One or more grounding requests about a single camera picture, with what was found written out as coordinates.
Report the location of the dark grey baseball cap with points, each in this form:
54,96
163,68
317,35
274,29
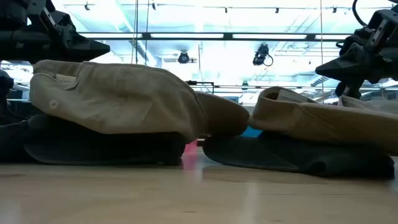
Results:
93,149
11,143
264,155

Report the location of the tan trousers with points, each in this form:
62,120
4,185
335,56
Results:
326,124
124,99

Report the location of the black ceiling spotlight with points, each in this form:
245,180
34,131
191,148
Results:
260,56
183,58

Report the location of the black metal stand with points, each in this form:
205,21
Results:
191,82

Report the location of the red plastic tray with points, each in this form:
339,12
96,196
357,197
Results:
191,146

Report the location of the black overhead light bar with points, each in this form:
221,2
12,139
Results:
227,36

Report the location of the blue plastic tray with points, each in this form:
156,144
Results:
252,132

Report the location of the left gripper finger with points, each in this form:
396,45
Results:
84,48

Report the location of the black partition panel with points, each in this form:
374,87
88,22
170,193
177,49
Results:
18,107

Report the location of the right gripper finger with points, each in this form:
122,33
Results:
357,68
349,90

